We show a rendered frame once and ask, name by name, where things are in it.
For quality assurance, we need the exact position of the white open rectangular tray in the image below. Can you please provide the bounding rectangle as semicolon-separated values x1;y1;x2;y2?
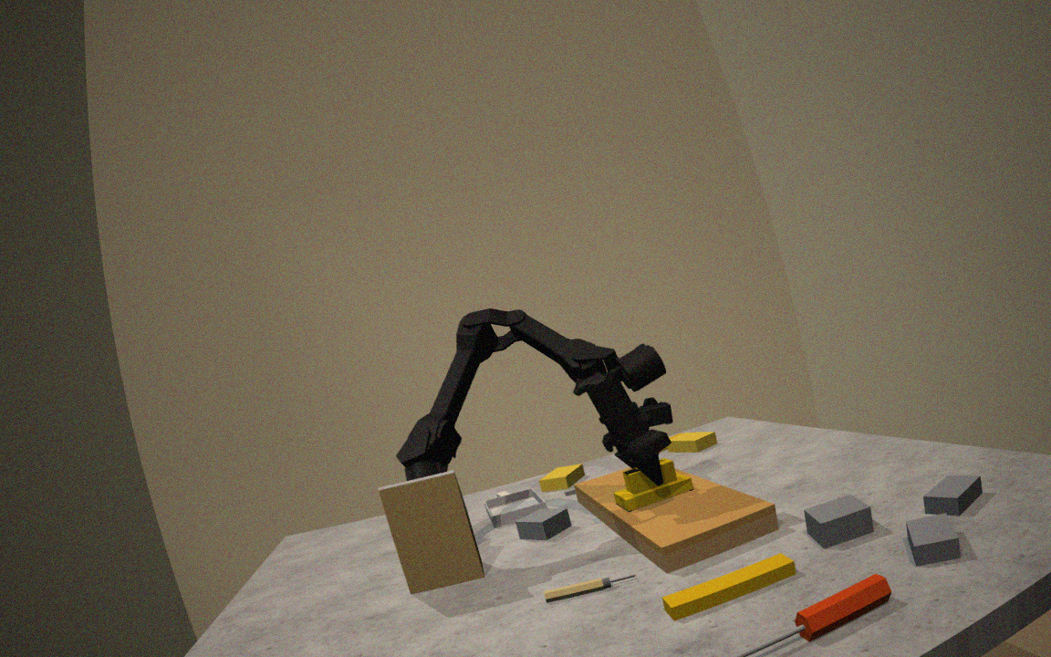
485;488;547;528

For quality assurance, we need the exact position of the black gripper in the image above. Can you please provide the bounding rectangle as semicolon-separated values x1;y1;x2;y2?
599;398;671;486

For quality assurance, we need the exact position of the orange rectangular panel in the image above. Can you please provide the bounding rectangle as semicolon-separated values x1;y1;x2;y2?
574;468;779;573

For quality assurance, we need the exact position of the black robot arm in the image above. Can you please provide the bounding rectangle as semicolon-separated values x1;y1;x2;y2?
396;308;672;483

